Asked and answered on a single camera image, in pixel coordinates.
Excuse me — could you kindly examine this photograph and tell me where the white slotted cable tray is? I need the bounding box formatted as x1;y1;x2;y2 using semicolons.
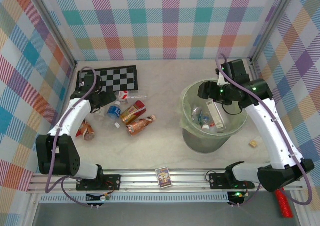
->
39;194;230;204

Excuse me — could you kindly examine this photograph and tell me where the orange snack can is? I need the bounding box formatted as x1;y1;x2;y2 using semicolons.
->
75;119;96;142

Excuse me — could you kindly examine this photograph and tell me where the clear bottle red white label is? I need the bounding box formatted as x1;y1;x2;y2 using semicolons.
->
118;90;149;104

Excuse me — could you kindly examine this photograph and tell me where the purple cable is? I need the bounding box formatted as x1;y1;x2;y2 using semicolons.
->
215;53;313;207
44;66;118;209

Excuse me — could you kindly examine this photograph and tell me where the small circuit board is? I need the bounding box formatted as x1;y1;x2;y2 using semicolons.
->
85;191;111;203
227;190;250;203

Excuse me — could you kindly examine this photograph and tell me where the black grey chessboard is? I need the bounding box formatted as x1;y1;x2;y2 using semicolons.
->
76;65;140;93

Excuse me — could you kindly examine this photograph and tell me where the aluminium frame post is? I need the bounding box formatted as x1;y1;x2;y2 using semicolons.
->
249;0;300;65
29;0;79;71

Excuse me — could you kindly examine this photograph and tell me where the black mounting plate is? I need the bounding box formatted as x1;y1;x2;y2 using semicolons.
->
75;173;123;192
208;172;256;191

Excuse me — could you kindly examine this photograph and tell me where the green translucent bin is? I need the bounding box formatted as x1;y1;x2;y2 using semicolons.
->
180;78;249;154

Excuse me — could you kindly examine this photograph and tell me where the clear bottle blue cap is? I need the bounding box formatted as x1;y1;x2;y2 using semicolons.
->
198;109;211;124

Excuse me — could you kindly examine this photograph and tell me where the gold red can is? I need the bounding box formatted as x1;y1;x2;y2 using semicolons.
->
119;100;147;126

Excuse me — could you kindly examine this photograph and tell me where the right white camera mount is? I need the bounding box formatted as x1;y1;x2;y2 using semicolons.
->
216;72;228;87

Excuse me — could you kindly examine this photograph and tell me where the tall clear bottle white cap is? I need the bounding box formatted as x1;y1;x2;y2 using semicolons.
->
205;99;226;131

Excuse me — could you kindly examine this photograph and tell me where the blue label bottle white cap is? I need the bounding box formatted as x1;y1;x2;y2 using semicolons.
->
96;100;123;130

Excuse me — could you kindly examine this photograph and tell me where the playing card box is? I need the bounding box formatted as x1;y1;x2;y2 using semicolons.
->
154;167;174;190

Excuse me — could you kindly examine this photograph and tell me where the thin black cable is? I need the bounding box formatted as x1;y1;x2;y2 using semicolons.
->
221;103;243;116

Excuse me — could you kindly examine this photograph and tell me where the aluminium rail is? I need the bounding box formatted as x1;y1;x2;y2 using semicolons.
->
26;169;305;194

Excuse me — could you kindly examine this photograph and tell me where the white bottle red cap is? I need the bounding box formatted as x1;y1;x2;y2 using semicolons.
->
201;122;218;135

